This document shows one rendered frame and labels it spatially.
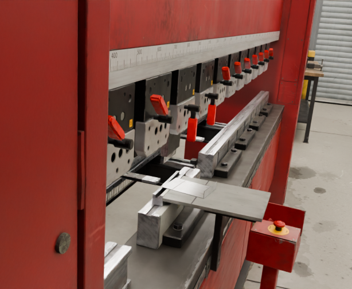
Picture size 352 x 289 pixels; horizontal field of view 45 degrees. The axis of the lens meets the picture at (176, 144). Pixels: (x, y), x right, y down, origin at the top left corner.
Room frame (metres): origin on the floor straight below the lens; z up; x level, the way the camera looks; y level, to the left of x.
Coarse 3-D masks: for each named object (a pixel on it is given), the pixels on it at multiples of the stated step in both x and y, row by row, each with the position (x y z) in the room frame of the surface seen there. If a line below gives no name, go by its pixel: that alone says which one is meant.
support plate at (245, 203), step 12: (192, 180) 1.16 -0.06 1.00; (204, 180) 1.17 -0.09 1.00; (168, 192) 1.06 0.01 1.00; (216, 192) 1.09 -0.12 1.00; (228, 192) 1.09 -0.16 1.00; (240, 192) 1.10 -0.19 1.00; (252, 192) 1.11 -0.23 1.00; (264, 192) 1.11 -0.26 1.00; (180, 204) 1.01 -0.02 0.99; (192, 204) 1.00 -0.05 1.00; (204, 204) 1.00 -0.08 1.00; (216, 204) 1.01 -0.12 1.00; (228, 204) 1.01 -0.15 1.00; (240, 204) 1.02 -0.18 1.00; (252, 204) 1.03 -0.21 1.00; (264, 204) 1.03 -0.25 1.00; (240, 216) 0.96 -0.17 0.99; (252, 216) 0.95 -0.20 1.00
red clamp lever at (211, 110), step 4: (208, 96) 1.24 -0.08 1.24; (212, 96) 1.23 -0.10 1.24; (216, 96) 1.23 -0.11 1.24; (212, 100) 1.24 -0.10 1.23; (212, 104) 1.24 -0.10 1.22; (208, 108) 1.24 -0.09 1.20; (212, 108) 1.23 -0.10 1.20; (208, 112) 1.24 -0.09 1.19; (212, 112) 1.23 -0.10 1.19; (208, 116) 1.24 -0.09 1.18; (212, 116) 1.23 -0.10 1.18; (208, 120) 1.24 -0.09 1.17; (212, 120) 1.23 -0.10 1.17; (208, 124) 1.24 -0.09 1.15; (212, 124) 1.23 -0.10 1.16
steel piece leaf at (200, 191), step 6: (180, 186) 1.10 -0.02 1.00; (186, 186) 1.11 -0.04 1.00; (192, 186) 1.11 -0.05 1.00; (198, 186) 1.11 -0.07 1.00; (204, 186) 1.12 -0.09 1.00; (210, 186) 1.07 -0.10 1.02; (216, 186) 1.11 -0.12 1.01; (180, 192) 1.07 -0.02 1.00; (186, 192) 1.07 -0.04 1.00; (192, 192) 1.07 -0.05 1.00; (198, 192) 1.07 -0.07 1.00; (204, 192) 1.04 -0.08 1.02; (210, 192) 1.08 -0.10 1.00
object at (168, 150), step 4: (172, 136) 1.09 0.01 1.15; (176, 136) 1.13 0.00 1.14; (168, 140) 1.07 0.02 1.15; (172, 140) 1.09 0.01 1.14; (176, 140) 1.13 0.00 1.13; (164, 144) 1.07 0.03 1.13; (168, 144) 1.07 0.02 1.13; (172, 144) 1.10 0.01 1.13; (176, 144) 1.13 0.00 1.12; (164, 148) 1.07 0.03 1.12; (168, 148) 1.07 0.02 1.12; (172, 148) 1.10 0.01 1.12; (176, 148) 1.13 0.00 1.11; (164, 152) 1.07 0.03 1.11; (168, 152) 1.07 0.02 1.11; (172, 152) 1.10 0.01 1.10; (164, 156) 1.07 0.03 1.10; (168, 156) 1.10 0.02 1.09; (172, 156) 1.13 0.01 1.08; (164, 160) 1.07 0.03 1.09
